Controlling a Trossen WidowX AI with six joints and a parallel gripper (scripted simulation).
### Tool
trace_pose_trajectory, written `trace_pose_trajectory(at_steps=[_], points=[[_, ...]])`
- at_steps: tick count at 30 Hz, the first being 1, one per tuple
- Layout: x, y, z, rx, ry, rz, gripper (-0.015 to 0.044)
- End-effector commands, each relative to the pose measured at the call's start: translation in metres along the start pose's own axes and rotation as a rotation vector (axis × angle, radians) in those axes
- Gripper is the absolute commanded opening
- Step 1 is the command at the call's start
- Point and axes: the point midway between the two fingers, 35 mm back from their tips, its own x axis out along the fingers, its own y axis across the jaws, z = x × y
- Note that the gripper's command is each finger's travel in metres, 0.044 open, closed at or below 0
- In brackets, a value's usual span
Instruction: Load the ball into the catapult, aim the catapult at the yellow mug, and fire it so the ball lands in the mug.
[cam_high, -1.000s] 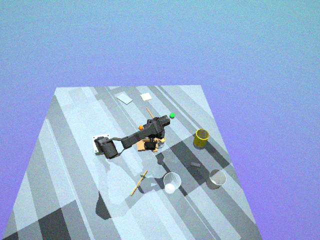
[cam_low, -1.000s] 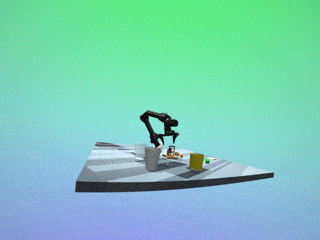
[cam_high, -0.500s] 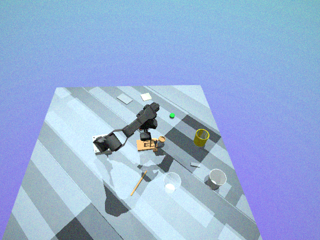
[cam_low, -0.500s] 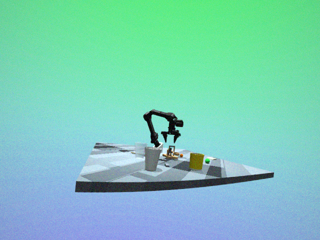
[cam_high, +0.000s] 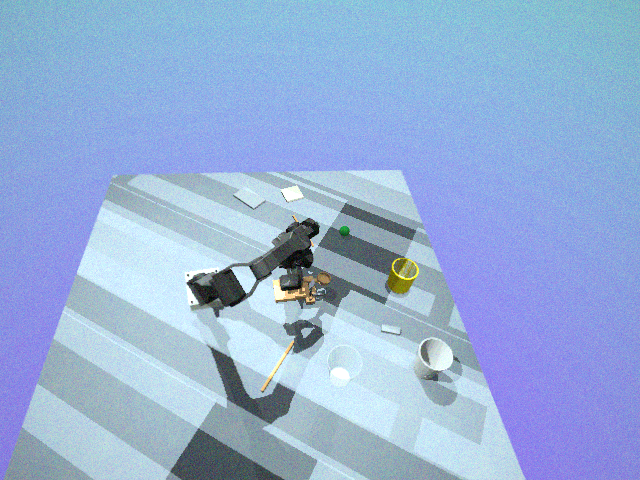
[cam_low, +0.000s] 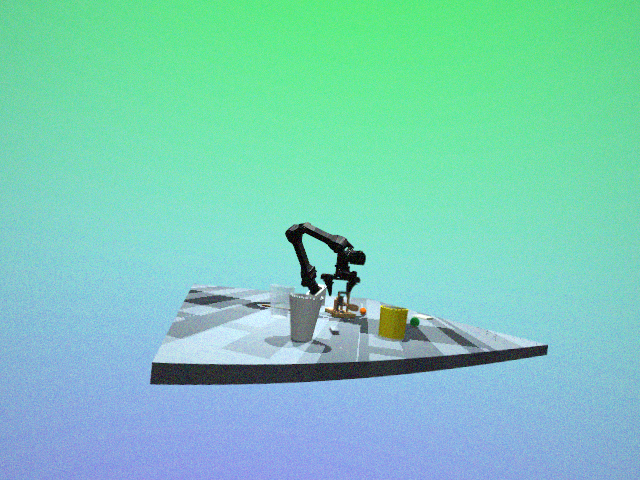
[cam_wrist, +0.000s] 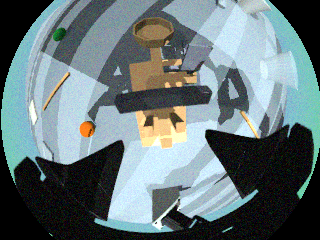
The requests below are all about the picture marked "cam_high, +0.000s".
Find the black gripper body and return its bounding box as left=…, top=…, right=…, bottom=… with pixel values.
left=279, top=254, right=301, bottom=291

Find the yellow cup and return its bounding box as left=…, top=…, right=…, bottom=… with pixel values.
left=387, top=258, right=419, bottom=295

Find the pale grey tapered cup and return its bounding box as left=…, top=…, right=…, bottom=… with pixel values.
left=413, top=339, right=453, bottom=379

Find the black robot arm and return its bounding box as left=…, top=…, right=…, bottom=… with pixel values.
left=186, top=218, right=320, bottom=307

